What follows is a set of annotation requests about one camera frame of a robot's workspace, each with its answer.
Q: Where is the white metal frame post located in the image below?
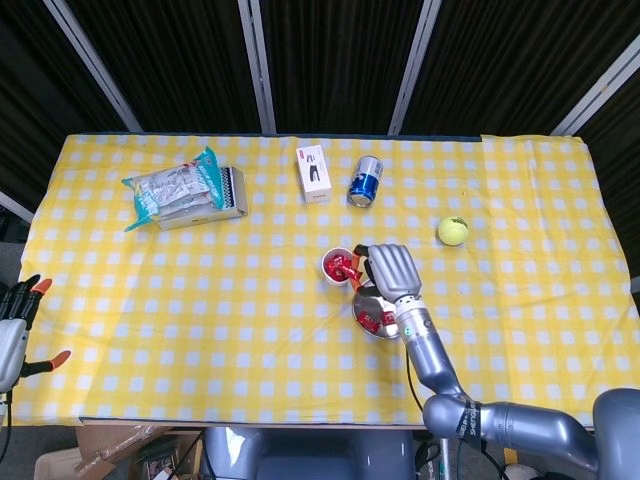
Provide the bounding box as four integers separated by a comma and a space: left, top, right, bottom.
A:
237, 0, 278, 135
549, 34, 640, 137
42, 0, 144, 134
388, 0, 444, 136
0, 189, 36, 225

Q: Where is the dark printed carton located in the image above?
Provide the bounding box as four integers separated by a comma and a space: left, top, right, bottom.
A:
137, 434, 201, 480

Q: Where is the small white product box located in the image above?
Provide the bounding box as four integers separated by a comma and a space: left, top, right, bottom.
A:
295, 144, 333, 205

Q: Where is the beige box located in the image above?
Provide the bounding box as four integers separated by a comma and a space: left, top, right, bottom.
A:
33, 447, 81, 480

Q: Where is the black curtain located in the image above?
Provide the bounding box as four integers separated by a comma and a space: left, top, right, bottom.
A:
0, 0, 640, 281

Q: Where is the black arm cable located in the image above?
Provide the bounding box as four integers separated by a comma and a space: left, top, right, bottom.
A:
404, 344, 427, 412

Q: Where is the yellow-green tennis ball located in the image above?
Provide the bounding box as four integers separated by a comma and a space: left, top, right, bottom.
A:
437, 215, 470, 247

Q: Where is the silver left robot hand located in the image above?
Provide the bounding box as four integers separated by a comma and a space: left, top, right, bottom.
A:
0, 273, 73, 394

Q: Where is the round steel plate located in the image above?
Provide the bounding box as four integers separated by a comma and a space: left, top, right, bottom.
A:
351, 279, 404, 341

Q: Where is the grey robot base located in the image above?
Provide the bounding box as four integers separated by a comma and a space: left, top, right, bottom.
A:
202, 427, 416, 480

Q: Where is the brown cardboard box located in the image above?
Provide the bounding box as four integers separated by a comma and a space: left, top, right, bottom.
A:
74, 424, 201, 480

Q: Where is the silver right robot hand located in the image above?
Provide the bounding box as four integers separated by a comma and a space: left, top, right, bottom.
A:
349, 242, 424, 305

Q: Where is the yellow checked tablecloth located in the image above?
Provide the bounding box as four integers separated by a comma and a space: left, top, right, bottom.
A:
9, 132, 632, 429

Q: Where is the silver teal snack bag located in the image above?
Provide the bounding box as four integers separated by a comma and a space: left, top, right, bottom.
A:
121, 146, 225, 233

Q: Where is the white paper cup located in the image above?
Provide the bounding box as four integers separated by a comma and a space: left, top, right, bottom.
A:
321, 247, 358, 288

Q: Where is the silver cardboard box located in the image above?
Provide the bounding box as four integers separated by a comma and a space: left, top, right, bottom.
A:
157, 165, 249, 232

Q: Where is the blue drink can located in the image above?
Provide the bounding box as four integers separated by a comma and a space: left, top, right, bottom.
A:
347, 154, 384, 208

